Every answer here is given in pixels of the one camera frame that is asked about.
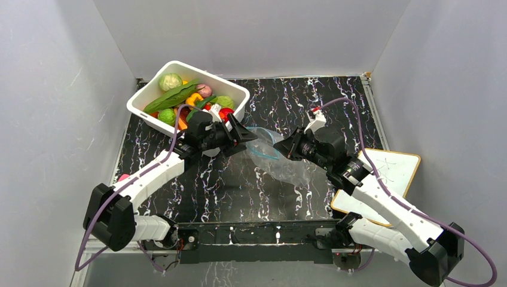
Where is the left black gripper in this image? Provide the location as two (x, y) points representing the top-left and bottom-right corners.
(200, 115), (257, 157)

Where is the clear zip top bag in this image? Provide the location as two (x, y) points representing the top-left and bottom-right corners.
(246, 127), (311, 187)

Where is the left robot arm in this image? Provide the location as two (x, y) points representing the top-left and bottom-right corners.
(83, 112), (258, 251)

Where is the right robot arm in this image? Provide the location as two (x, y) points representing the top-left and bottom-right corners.
(274, 127), (464, 286)

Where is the red tomato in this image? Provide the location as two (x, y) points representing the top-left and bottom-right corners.
(219, 107), (234, 123)

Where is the light green cabbage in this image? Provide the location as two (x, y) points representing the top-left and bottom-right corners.
(212, 96), (235, 110)

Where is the white plastic bin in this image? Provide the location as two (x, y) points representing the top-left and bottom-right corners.
(126, 60), (250, 136)

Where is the green cucumber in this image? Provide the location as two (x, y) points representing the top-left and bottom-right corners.
(187, 95), (216, 122)

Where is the pink onion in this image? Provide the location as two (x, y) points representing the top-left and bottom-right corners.
(196, 84), (213, 99)

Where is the yellow bell pepper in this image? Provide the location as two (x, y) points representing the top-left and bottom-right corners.
(185, 93), (203, 110)

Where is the long green leaf vegetable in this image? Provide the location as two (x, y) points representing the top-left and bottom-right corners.
(142, 80), (198, 114)

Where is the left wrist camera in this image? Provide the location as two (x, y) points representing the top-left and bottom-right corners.
(208, 104), (231, 131)

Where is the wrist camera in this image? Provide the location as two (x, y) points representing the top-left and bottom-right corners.
(304, 107), (326, 133)
(208, 104), (231, 131)

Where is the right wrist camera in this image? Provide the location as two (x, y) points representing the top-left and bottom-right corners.
(304, 107), (326, 133)

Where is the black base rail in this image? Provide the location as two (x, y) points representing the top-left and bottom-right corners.
(150, 219), (361, 265)

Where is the white board wooden frame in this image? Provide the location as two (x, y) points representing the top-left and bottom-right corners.
(331, 148), (422, 227)

